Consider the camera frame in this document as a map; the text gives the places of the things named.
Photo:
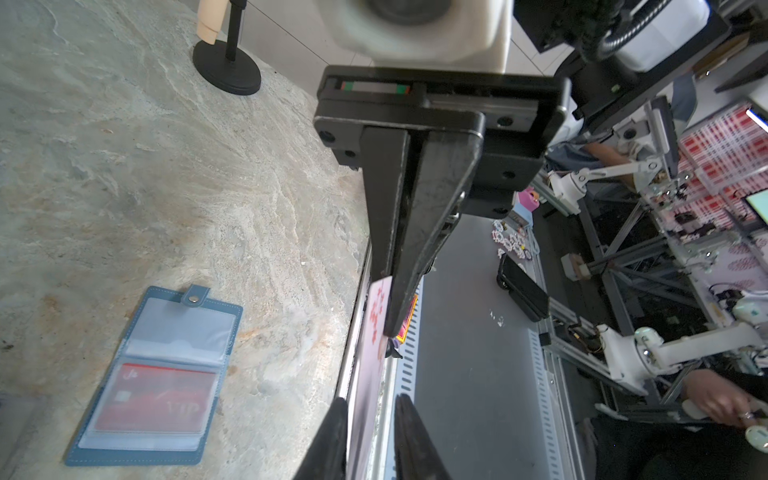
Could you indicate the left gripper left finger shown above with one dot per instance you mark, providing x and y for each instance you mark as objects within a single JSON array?
[{"x": 326, "y": 457}]

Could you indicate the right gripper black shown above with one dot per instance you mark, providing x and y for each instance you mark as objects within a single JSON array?
[{"x": 492, "y": 128}]

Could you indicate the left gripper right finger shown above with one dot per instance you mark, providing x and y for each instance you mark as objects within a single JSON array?
[{"x": 416, "y": 457}]

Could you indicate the pink credit card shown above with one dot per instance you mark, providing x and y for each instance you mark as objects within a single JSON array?
[{"x": 371, "y": 355}]

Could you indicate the blue card holder wallet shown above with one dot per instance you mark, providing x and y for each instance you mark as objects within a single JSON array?
[{"x": 178, "y": 329}]

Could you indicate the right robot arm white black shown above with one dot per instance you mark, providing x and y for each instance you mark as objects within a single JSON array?
[{"x": 614, "y": 54}]

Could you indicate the pink orange patterned card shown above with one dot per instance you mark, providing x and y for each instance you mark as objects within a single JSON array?
[{"x": 404, "y": 329}]

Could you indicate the red VIP card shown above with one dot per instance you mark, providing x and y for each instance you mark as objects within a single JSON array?
[{"x": 156, "y": 399}]

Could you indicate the beige microphone on stand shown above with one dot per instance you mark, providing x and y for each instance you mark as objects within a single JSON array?
[{"x": 217, "y": 57}]

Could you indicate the person hand in background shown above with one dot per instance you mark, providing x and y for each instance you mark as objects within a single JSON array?
[{"x": 720, "y": 399}]

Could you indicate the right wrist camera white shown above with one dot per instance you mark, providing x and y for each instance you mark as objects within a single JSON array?
[{"x": 471, "y": 36}]

